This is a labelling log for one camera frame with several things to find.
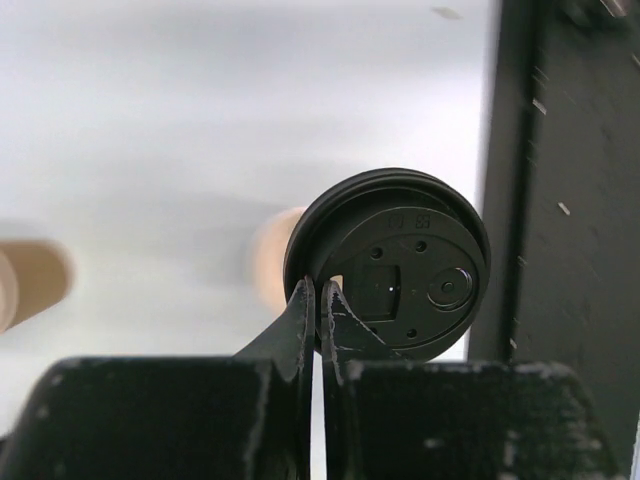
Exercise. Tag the black cup lid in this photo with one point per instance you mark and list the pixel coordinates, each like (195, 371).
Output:
(412, 253)

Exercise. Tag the brown paper cup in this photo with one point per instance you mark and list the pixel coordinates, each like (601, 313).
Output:
(267, 258)

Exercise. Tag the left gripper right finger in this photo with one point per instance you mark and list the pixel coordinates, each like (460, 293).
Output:
(388, 417)

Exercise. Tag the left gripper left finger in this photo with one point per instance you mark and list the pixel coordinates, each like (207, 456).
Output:
(246, 416)

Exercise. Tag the stack of brown paper cups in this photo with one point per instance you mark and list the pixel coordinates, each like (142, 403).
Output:
(35, 276)

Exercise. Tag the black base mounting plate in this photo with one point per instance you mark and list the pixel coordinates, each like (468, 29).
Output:
(561, 202)

